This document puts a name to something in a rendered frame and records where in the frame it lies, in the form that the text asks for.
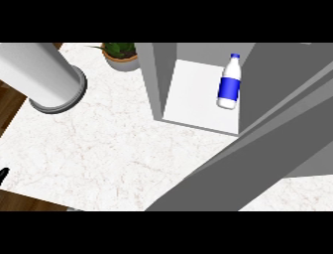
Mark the white blue water bottle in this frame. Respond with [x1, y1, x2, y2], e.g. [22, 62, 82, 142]
[215, 53, 243, 110]

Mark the potted green plant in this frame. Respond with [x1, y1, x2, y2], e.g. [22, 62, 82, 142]
[88, 43, 141, 72]

